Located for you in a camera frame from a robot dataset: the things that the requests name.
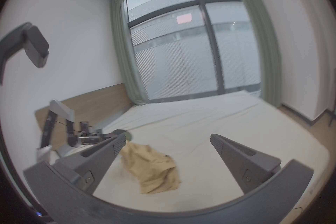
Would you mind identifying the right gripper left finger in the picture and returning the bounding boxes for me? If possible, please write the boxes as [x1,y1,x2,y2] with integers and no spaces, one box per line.
[55,132,127,196]

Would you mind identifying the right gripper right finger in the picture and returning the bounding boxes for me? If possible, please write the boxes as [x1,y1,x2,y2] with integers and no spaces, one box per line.
[210,134,282,195]

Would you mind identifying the tan shorts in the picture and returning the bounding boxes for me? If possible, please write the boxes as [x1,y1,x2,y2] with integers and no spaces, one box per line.
[120,142,182,194]

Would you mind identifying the bed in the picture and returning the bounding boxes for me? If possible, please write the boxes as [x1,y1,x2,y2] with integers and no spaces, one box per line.
[35,83,330,215]

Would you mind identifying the grey-green curtain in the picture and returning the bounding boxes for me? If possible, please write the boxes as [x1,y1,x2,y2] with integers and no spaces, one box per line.
[109,0,149,105]
[220,0,282,108]

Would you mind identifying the window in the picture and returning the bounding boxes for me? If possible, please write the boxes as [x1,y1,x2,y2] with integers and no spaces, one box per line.
[123,0,263,101]

